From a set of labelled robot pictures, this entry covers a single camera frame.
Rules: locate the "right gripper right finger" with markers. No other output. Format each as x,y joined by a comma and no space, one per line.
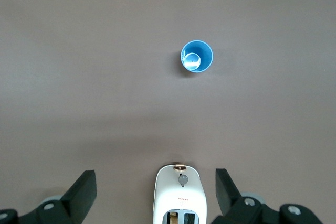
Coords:
231,197

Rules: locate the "brown bread slice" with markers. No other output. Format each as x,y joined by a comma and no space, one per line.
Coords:
172,218

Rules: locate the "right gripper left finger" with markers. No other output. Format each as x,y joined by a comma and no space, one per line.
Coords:
78,195

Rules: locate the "cream white toaster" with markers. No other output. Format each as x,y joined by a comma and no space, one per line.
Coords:
181,195

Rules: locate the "blue plastic cup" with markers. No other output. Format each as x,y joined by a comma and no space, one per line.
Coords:
202,53

